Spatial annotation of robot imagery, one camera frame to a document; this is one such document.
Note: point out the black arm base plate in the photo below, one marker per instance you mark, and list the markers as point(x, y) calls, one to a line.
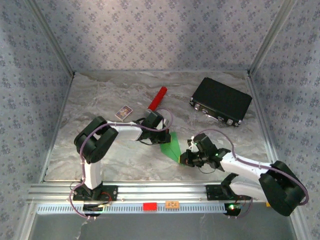
point(215, 192)
point(110, 192)

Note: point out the black controller board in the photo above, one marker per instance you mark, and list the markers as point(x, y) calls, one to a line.
point(233, 209)
point(93, 209)

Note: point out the red microphone with grey head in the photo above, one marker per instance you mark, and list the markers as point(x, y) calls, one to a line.
point(158, 97)

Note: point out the aluminium table side rail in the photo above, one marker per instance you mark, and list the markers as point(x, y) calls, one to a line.
point(258, 107)
point(64, 105)

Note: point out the green paper sheet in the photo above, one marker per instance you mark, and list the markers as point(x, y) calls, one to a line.
point(172, 150)

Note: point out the aluminium frame post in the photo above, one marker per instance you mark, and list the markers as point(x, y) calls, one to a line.
point(270, 37)
point(51, 37)

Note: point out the purple playing card box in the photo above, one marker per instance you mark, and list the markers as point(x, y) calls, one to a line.
point(123, 113)

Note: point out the black briefcase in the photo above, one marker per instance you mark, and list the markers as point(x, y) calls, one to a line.
point(222, 100)

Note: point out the red toy block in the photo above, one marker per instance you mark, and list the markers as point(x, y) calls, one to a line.
point(150, 206)

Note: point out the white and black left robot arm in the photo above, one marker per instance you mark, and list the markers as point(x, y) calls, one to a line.
point(127, 130)

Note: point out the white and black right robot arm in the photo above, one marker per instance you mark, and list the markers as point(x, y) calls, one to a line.
point(245, 165)

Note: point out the aluminium mounting rail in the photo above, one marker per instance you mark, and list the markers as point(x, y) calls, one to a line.
point(160, 191)

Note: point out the orange toy block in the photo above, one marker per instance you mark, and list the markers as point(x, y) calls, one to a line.
point(172, 204)

